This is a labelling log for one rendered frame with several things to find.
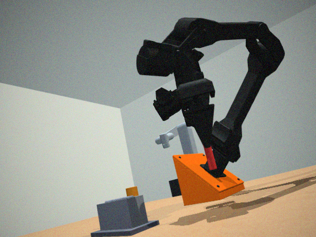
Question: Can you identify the orange cylinder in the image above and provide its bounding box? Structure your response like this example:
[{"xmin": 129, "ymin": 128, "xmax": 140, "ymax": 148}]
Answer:
[{"xmin": 126, "ymin": 186, "xmax": 139, "ymax": 197}]

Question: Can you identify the red peg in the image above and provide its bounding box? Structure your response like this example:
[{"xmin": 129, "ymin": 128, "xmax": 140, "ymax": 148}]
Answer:
[{"xmin": 203, "ymin": 147, "xmax": 217, "ymax": 170}]

